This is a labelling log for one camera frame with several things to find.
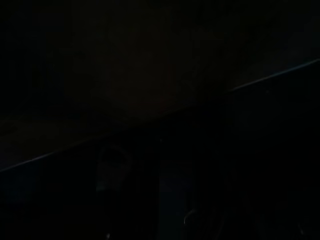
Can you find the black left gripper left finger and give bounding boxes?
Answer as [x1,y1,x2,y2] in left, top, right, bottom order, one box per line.
[96,143,161,240]

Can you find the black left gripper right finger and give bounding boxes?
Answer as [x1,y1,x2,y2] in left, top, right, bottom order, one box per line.
[192,159,251,240]

